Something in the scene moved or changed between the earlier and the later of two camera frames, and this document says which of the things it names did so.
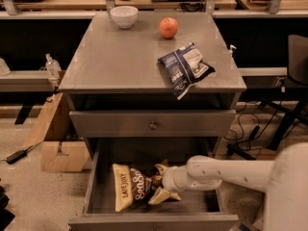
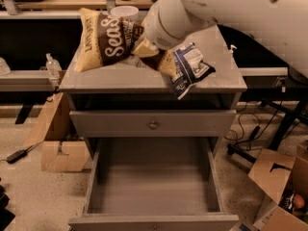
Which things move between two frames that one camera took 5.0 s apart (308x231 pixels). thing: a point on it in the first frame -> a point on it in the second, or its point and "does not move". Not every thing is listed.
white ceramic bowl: [124, 15] does not move
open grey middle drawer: [195, 210] does not move
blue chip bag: [184, 66] does not move
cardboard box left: [64, 149] does not move
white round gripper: [172, 179] -> [159, 33]
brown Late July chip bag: [135, 188] -> [108, 39]
